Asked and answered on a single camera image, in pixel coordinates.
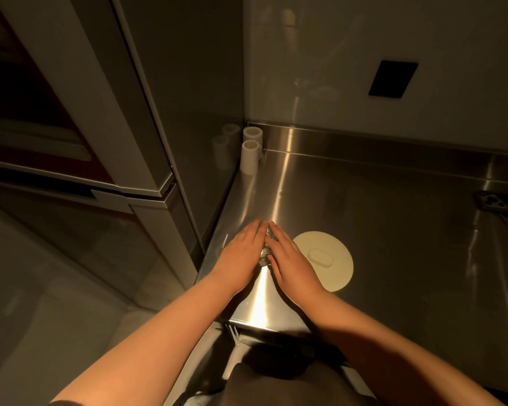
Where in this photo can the person's left hand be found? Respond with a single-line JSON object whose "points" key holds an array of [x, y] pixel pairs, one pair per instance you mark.
{"points": [[239, 257]]}

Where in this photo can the person's right hand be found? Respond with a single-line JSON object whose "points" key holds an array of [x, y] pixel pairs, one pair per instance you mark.
{"points": [[294, 270]]}

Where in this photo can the short clear drinking glass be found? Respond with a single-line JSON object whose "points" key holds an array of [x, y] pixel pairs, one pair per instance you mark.
{"points": [[264, 254]]}

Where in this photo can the cream round kettle lid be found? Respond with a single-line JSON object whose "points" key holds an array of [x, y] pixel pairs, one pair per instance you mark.
{"points": [[336, 249]]}

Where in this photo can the person's right forearm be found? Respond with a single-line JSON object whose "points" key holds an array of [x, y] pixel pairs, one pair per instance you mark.
{"points": [[398, 359]]}

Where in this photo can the person's left forearm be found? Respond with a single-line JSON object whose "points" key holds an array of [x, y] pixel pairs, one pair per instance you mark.
{"points": [[152, 350]]}

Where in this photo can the person's shirt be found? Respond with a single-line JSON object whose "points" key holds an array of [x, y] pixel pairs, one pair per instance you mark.
{"points": [[300, 389]]}

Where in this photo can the white paper roll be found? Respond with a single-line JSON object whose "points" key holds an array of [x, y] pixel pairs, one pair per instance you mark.
{"points": [[254, 134], [249, 160]]}

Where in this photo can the black power strip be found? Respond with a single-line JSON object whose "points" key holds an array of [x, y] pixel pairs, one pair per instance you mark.
{"points": [[499, 202]]}

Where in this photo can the black wall socket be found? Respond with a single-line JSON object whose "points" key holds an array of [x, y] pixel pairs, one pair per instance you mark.
{"points": [[393, 79]]}

